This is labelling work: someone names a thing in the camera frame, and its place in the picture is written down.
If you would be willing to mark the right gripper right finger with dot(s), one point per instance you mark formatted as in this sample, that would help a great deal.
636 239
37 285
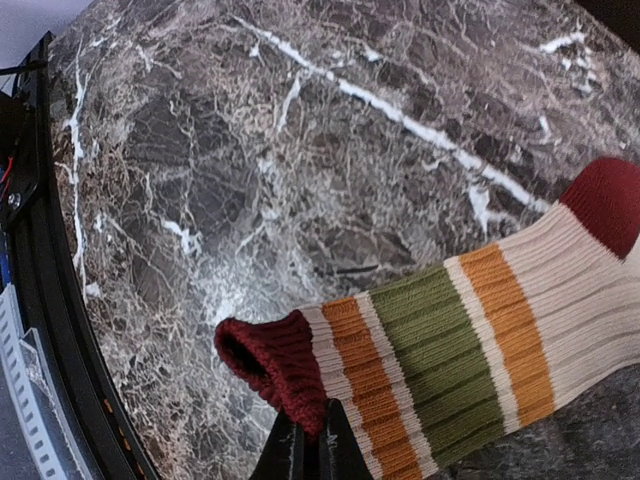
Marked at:
340 457

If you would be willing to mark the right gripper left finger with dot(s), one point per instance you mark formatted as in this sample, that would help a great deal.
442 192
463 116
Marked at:
283 454

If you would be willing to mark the striped brown beige sock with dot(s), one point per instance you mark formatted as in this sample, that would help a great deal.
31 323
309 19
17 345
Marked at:
438 364

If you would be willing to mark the white slotted cable duct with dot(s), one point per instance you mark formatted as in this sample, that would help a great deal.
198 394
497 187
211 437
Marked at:
34 431

